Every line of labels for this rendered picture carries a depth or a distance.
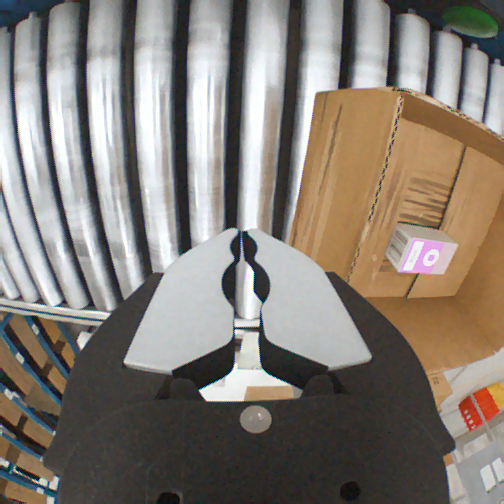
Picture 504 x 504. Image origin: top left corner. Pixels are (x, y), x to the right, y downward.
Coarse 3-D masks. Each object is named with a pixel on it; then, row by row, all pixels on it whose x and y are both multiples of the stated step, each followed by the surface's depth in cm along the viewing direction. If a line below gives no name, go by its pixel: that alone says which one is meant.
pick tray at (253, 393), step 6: (246, 390) 54; (252, 390) 54; (258, 390) 54; (264, 390) 54; (270, 390) 54; (276, 390) 54; (282, 390) 54; (288, 390) 54; (246, 396) 53; (252, 396) 52; (258, 396) 53; (264, 396) 53; (270, 396) 53; (276, 396) 53; (282, 396) 53; (288, 396) 53; (294, 396) 53
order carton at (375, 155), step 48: (336, 96) 19; (384, 96) 12; (336, 144) 20; (384, 144) 13; (432, 144) 27; (480, 144) 19; (336, 192) 19; (384, 192) 30; (432, 192) 31; (480, 192) 30; (336, 240) 19; (384, 240) 34; (480, 240) 35; (384, 288) 40; (432, 288) 41; (480, 288) 36; (432, 336) 33; (480, 336) 33
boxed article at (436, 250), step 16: (400, 224) 33; (400, 240) 32; (416, 240) 30; (432, 240) 30; (448, 240) 31; (400, 256) 32; (416, 256) 31; (432, 256) 31; (448, 256) 32; (416, 272) 33; (432, 272) 33
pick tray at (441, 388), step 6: (432, 378) 57; (438, 378) 57; (444, 378) 57; (432, 384) 56; (438, 384) 55; (444, 384) 55; (432, 390) 54; (438, 390) 54; (444, 390) 53; (450, 390) 53; (438, 396) 52; (444, 396) 56; (438, 402) 57
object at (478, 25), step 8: (448, 8) 13; (456, 8) 12; (464, 8) 12; (472, 8) 11; (448, 16) 14; (456, 16) 13; (464, 16) 12; (472, 16) 12; (480, 16) 11; (488, 16) 10; (448, 24) 16; (456, 24) 15; (464, 24) 14; (472, 24) 13; (480, 24) 12; (488, 24) 11; (496, 24) 11; (464, 32) 16; (472, 32) 14; (480, 32) 13; (488, 32) 12; (496, 32) 12
